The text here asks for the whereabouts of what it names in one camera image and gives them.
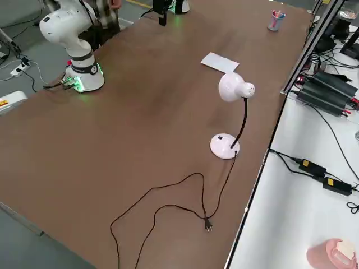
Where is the person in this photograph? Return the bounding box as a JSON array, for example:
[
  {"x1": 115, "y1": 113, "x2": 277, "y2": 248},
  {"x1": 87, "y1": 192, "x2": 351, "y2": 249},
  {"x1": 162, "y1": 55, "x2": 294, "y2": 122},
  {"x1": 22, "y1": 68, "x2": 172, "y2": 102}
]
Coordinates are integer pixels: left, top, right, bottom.
[{"x1": 80, "y1": 0, "x2": 123, "y2": 52}]

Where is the black lamp power cable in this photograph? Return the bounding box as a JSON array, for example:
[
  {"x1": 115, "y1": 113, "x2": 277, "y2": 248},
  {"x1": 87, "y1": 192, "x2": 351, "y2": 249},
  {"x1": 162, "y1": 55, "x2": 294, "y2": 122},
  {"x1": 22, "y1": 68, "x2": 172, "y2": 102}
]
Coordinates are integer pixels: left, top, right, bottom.
[{"x1": 109, "y1": 150, "x2": 240, "y2": 269}]

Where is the black power adapter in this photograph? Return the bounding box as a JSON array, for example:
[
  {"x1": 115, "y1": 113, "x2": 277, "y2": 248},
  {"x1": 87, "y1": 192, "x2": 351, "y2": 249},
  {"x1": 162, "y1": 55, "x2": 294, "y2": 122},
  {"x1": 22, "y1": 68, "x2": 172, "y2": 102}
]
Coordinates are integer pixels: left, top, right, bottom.
[
  {"x1": 298, "y1": 158, "x2": 328, "y2": 177},
  {"x1": 321, "y1": 176, "x2": 353, "y2": 197}
]

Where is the white A4 paper sheet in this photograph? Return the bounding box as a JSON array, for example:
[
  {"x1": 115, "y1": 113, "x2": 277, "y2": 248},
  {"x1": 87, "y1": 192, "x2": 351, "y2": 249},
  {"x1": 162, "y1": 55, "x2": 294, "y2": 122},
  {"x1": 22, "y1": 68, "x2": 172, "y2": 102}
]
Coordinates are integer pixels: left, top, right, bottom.
[{"x1": 200, "y1": 52, "x2": 241, "y2": 73}]

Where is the black stand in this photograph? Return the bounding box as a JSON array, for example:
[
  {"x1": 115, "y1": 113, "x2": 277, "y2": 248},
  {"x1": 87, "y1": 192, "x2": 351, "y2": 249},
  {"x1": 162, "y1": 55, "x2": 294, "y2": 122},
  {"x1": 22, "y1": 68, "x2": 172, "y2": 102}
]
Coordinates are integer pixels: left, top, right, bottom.
[{"x1": 339, "y1": 26, "x2": 359, "y2": 60}]

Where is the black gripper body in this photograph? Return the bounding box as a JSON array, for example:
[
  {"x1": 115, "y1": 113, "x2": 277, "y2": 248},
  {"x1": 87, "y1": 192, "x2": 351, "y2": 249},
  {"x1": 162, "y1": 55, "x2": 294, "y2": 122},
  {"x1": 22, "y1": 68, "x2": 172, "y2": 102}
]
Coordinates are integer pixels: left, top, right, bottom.
[{"x1": 153, "y1": 0, "x2": 172, "y2": 17}]

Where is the black device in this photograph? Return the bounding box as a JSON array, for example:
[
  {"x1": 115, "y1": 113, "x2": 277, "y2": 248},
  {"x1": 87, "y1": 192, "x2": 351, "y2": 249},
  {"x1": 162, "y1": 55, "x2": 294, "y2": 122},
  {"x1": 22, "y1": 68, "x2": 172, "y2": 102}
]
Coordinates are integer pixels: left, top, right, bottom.
[{"x1": 314, "y1": 18, "x2": 351, "y2": 53}]

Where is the aluminium frame post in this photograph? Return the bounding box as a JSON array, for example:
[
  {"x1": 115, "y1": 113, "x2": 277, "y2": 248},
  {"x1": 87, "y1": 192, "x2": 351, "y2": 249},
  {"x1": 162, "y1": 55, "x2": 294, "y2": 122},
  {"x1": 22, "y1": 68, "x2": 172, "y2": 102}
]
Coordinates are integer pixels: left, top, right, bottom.
[{"x1": 280, "y1": 0, "x2": 346, "y2": 96}]

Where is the white box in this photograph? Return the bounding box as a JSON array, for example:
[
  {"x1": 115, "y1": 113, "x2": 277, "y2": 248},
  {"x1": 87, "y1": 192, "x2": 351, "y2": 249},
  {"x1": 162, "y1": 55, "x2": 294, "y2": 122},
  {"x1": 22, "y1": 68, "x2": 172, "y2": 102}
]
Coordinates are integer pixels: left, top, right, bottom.
[{"x1": 0, "y1": 90, "x2": 29, "y2": 116}]

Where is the black power supply unit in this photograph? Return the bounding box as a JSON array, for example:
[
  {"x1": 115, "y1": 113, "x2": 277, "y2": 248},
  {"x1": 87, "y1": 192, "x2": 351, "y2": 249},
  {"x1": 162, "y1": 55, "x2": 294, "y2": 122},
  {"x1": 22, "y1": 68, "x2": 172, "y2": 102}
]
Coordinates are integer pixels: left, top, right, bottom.
[
  {"x1": 296, "y1": 80, "x2": 353, "y2": 118},
  {"x1": 312, "y1": 69, "x2": 359, "y2": 98}
]

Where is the clear plastic pen cup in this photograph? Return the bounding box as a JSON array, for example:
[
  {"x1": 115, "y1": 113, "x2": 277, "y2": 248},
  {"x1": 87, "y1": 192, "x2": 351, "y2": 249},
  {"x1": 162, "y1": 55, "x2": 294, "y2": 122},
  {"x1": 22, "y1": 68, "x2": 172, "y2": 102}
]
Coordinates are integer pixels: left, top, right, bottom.
[{"x1": 267, "y1": 10, "x2": 287, "y2": 32}]

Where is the white power strip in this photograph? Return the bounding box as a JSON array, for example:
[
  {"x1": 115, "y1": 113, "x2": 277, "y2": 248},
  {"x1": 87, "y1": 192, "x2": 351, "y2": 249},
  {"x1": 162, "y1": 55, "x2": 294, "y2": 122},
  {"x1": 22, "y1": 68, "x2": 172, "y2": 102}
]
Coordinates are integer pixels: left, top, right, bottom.
[{"x1": 10, "y1": 64, "x2": 31, "y2": 77}]

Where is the pink round holder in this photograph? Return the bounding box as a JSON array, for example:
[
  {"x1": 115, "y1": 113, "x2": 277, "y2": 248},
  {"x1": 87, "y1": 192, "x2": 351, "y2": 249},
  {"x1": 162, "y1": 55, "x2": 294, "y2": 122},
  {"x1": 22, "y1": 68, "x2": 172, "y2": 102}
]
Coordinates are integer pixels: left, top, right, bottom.
[{"x1": 306, "y1": 238, "x2": 357, "y2": 269}]

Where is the white desk lamp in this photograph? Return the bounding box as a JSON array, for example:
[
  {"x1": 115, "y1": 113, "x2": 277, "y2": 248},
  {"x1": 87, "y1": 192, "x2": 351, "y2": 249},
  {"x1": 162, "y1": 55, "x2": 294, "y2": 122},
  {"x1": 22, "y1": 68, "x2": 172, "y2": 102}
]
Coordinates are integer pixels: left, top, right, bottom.
[{"x1": 209, "y1": 71, "x2": 256, "y2": 161}]

